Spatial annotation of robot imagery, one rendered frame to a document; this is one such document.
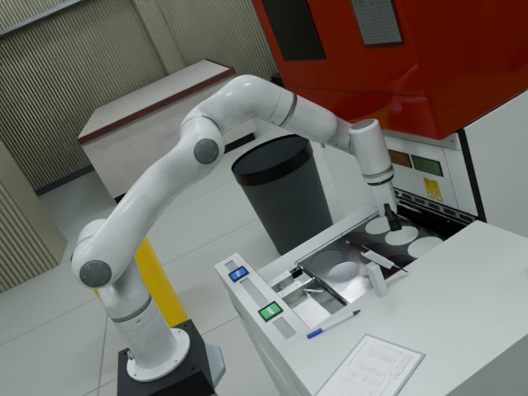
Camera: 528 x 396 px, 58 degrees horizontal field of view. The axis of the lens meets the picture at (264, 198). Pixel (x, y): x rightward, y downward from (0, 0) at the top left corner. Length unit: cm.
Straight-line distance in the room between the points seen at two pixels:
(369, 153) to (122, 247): 66
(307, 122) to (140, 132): 501
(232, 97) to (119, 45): 769
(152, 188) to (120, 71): 768
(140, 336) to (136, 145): 492
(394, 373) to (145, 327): 66
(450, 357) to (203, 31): 816
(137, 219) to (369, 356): 61
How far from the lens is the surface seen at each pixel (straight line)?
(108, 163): 621
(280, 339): 121
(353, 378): 104
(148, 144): 614
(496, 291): 115
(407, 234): 151
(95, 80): 884
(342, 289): 137
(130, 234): 119
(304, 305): 141
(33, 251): 550
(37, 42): 893
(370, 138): 126
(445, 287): 118
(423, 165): 143
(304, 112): 118
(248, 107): 114
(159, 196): 117
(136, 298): 130
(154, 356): 139
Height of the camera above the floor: 171
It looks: 22 degrees down
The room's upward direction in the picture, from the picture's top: 24 degrees counter-clockwise
